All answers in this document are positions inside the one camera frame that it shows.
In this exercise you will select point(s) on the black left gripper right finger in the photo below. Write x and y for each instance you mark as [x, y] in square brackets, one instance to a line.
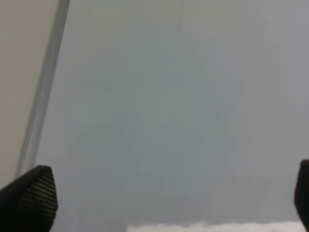
[301, 194]

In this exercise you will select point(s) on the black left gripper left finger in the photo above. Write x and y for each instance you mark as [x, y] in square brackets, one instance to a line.
[29, 203]

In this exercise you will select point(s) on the white framed whiteboard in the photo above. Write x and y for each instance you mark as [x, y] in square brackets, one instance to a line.
[178, 116]

